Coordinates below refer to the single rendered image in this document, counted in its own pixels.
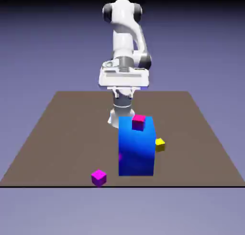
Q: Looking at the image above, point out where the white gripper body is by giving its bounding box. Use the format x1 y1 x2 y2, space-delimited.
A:
98 66 150 91

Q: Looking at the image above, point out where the small pink cube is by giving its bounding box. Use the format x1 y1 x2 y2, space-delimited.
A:
132 114 146 132

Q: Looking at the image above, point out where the small yellow cube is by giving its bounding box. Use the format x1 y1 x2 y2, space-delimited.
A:
155 138 166 153

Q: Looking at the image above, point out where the small magenta cube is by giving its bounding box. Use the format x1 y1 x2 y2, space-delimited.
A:
91 169 107 188

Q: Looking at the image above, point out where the large blue box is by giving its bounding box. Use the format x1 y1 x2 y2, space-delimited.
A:
118 116 156 177

